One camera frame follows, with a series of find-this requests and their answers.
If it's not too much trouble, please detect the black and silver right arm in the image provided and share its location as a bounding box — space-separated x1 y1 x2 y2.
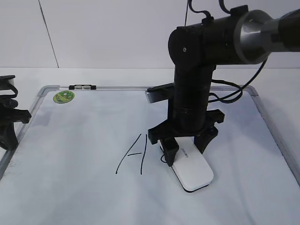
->
147 5 300 166

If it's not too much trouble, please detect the white board with aluminium frame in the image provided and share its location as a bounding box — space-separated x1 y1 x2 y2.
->
0 90 300 225

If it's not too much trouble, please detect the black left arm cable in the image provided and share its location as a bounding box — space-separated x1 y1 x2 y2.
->
0 83 19 101

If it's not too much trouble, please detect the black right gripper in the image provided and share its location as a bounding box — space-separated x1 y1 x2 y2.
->
148 109 225 166

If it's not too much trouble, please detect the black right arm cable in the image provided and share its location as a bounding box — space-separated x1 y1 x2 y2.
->
187 0 268 104

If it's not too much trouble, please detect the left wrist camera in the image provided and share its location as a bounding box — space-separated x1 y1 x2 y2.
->
0 75 15 90

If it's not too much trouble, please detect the white eraser with black felt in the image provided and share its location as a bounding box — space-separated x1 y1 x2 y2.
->
170 137 214 193

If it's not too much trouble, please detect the round green magnet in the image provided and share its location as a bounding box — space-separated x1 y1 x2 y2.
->
53 90 75 104

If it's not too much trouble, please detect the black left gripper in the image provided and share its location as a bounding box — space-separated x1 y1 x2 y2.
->
0 93 31 150

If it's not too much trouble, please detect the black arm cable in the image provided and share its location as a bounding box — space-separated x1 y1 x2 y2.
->
187 0 268 104
0 83 19 101

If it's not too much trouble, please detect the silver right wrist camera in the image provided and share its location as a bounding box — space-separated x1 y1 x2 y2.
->
145 83 174 104

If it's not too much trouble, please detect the black and clear board clip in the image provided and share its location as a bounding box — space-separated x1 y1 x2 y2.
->
68 84 97 90

